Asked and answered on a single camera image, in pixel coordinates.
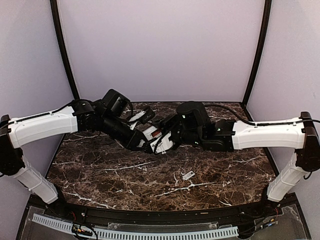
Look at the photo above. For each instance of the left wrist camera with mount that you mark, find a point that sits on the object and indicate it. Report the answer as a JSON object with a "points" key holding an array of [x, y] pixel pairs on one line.
{"points": [[142, 117]]}

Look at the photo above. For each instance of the white slotted cable duct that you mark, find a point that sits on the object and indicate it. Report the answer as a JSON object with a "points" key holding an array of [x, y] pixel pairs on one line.
{"points": [[119, 231]]}

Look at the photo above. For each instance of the black right corner frame post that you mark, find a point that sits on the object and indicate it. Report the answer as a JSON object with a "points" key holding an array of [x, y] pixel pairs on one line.
{"points": [[259, 51]]}

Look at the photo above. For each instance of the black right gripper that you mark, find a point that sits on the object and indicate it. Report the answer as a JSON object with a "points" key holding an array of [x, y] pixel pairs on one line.
{"points": [[167, 122]]}

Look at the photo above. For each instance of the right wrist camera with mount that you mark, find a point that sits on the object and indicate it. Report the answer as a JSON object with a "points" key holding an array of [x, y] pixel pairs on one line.
{"points": [[159, 145]]}

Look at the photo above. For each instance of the white remote control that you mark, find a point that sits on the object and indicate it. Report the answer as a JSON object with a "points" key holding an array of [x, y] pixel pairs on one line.
{"points": [[151, 133]]}

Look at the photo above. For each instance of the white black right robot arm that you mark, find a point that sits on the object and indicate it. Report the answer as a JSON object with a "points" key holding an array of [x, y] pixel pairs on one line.
{"points": [[192, 126]]}

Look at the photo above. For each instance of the black left corner frame post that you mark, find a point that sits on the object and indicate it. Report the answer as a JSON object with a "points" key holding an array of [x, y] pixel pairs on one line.
{"points": [[62, 48]]}

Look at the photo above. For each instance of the white battery compartment cover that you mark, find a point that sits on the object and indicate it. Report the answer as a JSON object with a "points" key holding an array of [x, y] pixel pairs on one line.
{"points": [[188, 175]]}

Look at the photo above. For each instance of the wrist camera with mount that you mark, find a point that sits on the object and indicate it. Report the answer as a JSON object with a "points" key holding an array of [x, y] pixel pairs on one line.
{"points": [[142, 117], [159, 145]]}

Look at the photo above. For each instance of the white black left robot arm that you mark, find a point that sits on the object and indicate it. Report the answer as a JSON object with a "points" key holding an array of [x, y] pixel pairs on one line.
{"points": [[103, 115]]}

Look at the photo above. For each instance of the black corner frame post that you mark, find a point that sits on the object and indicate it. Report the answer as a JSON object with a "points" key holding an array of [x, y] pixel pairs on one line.
{"points": [[62, 48], [259, 51]]}

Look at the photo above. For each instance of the black front table rail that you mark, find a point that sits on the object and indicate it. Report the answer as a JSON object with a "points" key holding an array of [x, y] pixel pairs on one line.
{"points": [[244, 214]]}

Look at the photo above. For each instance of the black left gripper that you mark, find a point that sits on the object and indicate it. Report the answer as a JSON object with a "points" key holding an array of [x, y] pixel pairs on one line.
{"points": [[133, 142]]}

